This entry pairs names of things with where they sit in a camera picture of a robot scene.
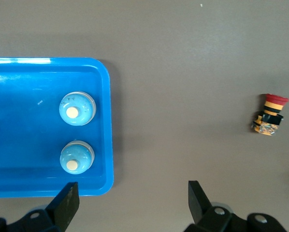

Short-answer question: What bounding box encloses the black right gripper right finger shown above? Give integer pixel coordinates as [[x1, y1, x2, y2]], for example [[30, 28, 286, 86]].
[[184, 180, 288, 232]]

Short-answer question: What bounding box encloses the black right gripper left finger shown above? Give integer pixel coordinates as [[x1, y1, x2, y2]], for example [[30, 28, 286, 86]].
[[0, 182, 80, 232]]

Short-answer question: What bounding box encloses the light blue call bell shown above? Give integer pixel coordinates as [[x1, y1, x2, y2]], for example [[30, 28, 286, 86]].
[[59, 91, 96, 127], [59, 140, 95, 174]]

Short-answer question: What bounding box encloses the blue plastic tray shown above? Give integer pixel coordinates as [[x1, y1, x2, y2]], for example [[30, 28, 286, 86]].
[[0, 57, 114, 198]]

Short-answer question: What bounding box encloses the red emergency stop button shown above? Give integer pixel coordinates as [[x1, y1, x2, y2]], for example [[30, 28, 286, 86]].
[[250, 93, 289, 136]]

